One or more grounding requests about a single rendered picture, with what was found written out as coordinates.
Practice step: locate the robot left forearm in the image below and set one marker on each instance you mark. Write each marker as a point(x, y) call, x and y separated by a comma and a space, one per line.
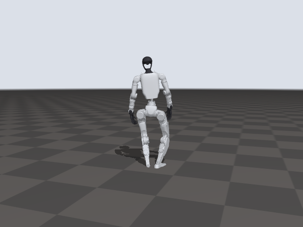
point(131, 104)

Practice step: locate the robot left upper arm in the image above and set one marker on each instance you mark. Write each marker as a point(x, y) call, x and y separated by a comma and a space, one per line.
point(135, 86)

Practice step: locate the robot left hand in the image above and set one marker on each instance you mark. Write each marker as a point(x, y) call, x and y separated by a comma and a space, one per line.
point(132, 117)

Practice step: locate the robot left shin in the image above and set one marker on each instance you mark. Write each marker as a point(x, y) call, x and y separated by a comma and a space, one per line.
point(146, 152)

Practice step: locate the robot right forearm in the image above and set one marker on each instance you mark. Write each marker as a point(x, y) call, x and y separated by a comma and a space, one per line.
point(169, 101)

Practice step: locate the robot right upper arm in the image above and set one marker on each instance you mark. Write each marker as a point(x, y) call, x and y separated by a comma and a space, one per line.
point(164, 83)

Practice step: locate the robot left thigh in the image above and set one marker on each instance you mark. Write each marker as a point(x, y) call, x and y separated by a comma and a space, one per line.
point(142, 124)

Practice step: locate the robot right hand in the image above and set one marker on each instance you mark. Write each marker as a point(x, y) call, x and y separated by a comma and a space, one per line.
point(169, 113)

